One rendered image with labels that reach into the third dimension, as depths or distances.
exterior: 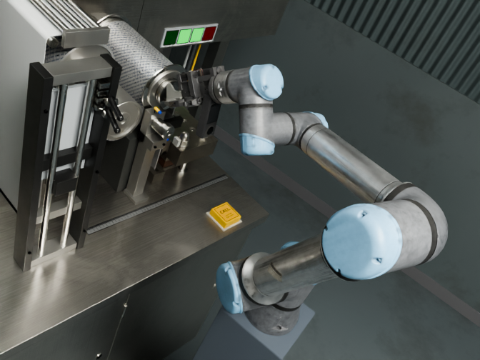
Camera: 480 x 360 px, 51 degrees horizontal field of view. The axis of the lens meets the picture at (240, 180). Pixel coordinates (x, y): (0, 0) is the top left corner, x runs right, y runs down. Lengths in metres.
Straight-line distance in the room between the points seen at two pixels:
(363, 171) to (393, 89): 1.84
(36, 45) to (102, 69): 0.17
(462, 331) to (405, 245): 2.43
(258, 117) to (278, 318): 0.52
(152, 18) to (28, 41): 0.63
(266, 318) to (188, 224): 0.37
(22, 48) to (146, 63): 0.32
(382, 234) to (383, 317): 2.15
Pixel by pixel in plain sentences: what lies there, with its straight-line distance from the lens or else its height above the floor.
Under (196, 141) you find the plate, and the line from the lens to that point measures 1.57.
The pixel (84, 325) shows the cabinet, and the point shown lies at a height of 0.76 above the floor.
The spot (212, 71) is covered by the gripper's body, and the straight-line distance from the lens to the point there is 1.17.
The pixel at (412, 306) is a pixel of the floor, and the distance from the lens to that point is 3.11.
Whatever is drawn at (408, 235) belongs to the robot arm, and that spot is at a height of 1.49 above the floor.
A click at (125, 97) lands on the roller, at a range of 1.29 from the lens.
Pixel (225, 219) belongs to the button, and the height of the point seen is 0.92.
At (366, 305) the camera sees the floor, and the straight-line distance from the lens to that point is 2.91.
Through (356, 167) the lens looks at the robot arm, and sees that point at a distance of 1.01.
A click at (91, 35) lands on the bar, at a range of 1.07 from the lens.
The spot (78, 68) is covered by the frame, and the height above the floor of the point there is 1.44.
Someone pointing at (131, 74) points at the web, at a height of 1.26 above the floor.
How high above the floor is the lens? 1.94
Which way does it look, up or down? 38 degrees down
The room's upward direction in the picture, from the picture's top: 25 degrees clockwise
